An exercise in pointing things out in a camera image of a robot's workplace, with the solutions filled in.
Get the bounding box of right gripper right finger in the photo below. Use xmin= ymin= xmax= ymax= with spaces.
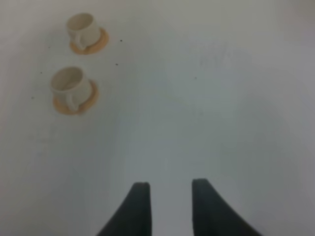
xmin=192 ymin=178 xmax=260 ymax=236

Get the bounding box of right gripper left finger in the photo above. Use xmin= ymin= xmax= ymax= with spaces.
xmin=98 ymin=182 xmax=152 ymax=236

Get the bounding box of near orange saucer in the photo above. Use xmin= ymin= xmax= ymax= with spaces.
xmin=52 ymin=80 xmax=99 ymax=115

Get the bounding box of orange saucer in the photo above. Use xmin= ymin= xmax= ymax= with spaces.
xmin=52 ymin=80 xmax=99 ymax=115
xmin=69 ymin=28 xmax=109 ymax=55

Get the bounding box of near white teacup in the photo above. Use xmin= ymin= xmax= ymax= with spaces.
xmin=50 ymin=66 xmax=92 ymax=111

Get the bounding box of white teacup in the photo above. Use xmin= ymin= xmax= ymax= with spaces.
xmin=50 ymin=66 xmax=92 ymax=111
xmin=66 ymin=13 xmax=101 ymax=51

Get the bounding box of far orange saucer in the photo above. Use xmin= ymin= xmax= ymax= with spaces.
xmin=69 ymin=28 xmax=109 ymax=55

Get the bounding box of far white teacup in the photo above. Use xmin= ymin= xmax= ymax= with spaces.
xmin=66 ymin=13 xmax=101 ymax=51

